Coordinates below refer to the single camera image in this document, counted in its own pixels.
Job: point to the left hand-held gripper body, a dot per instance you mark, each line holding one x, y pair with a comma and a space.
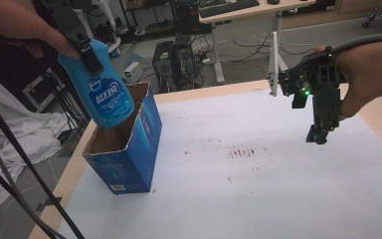
63, 18

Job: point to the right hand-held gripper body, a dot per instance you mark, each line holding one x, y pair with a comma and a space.
326, 99

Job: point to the blue detergent bottle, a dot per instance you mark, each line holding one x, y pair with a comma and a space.
104, 96

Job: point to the blue cardboard box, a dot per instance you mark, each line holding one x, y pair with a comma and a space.
136, 146

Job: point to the person's right hand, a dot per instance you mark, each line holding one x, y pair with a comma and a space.
368, 73

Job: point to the person's left hand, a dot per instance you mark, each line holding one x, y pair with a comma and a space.
10, 18

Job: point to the small white device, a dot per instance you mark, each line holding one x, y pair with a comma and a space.
132, 71

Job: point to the black computer tower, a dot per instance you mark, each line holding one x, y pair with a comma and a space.
185, 61
163, 64

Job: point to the white table mat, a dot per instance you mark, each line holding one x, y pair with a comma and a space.
245, 199

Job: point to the white cloth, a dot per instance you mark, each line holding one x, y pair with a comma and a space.
30, 132

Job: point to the black computer mouse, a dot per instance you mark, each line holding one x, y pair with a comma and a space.
273, 1

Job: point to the white power strip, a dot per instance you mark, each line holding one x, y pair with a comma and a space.
207, 61

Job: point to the desk with white legs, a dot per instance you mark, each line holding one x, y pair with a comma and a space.
245, 13

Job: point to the black keyboard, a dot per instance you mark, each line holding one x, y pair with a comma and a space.
229, 7

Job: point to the metal frame stand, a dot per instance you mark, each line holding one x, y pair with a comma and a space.
39, 89

